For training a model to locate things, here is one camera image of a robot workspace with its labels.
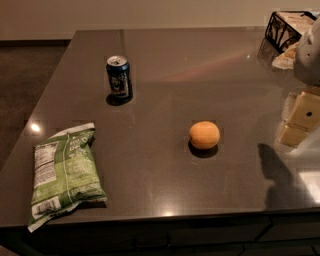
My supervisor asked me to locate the black wire basket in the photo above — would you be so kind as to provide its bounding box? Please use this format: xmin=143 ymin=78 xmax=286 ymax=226
xmin=265 ymin=11 xmax=319 ymax=53

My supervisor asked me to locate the orange fruit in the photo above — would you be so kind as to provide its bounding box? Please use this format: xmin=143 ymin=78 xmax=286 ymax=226
xmin=189 ymin=121 xmax=220 ymax=150

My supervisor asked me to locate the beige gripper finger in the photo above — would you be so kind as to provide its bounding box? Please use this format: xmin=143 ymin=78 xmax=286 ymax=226
xmin=279 ymin=124 xmax=308 ymax=148
xmin=288 ymin=87 xmax=320 ymax=131

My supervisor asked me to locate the blue pepsi can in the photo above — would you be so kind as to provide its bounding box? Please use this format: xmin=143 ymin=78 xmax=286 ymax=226
xmin=106 ymin=55 xmax=132 ymax=99

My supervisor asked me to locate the green chip bag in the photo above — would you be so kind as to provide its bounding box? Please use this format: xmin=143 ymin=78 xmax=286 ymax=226
xmin=28 ymin=123 xmax=107 ymax=232

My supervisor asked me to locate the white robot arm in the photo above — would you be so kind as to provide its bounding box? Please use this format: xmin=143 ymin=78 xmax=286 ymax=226
xmin=277 ymin=19 xmax=320 ymax=148

